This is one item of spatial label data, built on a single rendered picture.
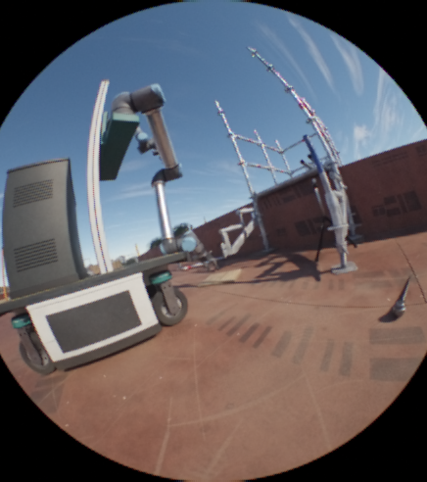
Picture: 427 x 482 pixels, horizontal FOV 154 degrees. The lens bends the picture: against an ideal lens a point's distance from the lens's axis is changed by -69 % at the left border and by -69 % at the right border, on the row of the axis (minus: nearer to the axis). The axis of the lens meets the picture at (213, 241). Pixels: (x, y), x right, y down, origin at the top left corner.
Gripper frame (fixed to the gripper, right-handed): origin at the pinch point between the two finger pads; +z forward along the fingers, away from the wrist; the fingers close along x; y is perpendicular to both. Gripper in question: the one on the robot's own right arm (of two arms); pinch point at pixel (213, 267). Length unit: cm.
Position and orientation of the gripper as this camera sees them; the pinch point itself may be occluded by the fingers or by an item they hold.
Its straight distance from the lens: 123.2
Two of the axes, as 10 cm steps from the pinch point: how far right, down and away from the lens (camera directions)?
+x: -5.4, 1.4, 8.3
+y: 6.1, -6.1, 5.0
